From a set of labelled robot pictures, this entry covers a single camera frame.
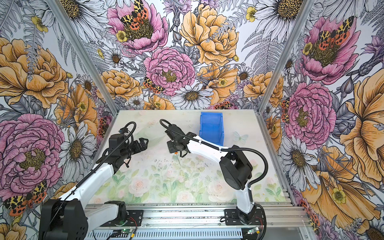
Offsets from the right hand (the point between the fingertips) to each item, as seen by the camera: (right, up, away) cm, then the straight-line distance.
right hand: (174, 150), depth 88 cm
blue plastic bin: (+24, +13, +23) cm, 36 cm away
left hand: (-18, +2, -2) cm, 19 cm away
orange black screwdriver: (+1, -7, +10) cm, 12 cm away
